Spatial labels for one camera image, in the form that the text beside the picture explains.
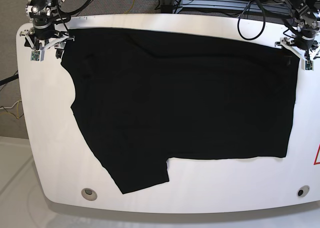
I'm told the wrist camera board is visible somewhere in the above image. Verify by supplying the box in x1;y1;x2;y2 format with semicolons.
301;59;314;71
30;49;45;62

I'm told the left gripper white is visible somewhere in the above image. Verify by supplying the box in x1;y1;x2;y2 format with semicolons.
274;37;320;62

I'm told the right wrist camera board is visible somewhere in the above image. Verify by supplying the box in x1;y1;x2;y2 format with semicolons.
30;49;45;62

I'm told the black T-shirt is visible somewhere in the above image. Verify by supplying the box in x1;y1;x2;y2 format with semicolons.
61;28;300;194

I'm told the table cable grommet hole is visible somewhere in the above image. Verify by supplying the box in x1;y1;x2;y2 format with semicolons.
297;185;310;198

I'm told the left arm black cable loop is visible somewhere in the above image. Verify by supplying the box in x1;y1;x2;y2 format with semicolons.
237;0;266;41

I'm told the red warning sticker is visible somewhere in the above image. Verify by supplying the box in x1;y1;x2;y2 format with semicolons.
313;146;320;165

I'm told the yellow cable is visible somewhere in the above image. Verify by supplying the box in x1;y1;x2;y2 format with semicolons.
124;0;137;14

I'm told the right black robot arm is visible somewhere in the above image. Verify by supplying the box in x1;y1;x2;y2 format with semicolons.
25;0;292;43

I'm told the aluminium frame rail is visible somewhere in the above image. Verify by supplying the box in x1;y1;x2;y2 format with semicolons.
180;0;249;11

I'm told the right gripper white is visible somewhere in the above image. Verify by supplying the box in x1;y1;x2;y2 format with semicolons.
19;29;75;51

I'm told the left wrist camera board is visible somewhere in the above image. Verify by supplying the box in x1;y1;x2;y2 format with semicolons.
301;59;314;71

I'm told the white floor cable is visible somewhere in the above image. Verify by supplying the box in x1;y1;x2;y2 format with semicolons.
0;99;24;114

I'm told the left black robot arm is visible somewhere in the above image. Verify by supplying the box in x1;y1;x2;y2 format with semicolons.
20;0;320;61

